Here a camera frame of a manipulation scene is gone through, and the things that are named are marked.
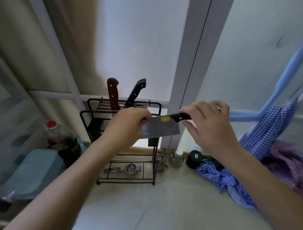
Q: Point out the person's left thumb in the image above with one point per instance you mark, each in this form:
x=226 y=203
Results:
x=146 y=116

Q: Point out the blue plastic container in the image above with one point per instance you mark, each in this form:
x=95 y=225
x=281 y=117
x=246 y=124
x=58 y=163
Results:
x=33 y=173

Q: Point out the purple checkered cloth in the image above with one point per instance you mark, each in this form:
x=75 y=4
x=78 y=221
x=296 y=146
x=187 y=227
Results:
x=287 y=163

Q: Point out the small checkered pouch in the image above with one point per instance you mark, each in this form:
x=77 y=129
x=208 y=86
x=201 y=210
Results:
x=161 y=162

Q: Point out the white window frame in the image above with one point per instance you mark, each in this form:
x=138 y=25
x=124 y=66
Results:
x=196 y=59

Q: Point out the blue checkered cloth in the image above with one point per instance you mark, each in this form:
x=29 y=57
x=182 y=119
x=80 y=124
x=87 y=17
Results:
x=267 y=132

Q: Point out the small clear glass jar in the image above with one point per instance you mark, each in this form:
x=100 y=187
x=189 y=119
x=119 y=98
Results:
x=176 y=159

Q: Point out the light blue plastic hanger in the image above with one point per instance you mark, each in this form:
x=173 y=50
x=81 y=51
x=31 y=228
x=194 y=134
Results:
x=281 y=83

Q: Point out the black round jar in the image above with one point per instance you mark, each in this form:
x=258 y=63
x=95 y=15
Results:
x=194 y=159

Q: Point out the metal lemon squeezer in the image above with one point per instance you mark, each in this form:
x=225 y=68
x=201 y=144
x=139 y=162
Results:
x=131 y=169

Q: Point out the clear bottle with red cap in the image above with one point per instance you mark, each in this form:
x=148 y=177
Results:
x=58 y=132

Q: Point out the black plastic bag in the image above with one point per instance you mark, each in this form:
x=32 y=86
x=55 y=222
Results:
x=71 y=151

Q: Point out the person's right thumb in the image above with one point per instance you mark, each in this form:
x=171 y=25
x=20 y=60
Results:
x=190 y=130

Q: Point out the person's left hand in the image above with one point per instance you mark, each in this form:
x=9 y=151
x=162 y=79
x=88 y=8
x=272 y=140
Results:
x=125 y=130

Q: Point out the person's right hand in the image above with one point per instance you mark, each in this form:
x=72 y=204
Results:
x=210 y=128

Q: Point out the person's right forearm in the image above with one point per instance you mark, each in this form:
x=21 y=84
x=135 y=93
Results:
x=267 y=189

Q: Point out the person's left forearm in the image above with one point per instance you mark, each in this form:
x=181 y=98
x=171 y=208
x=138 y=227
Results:
x=61 y=184

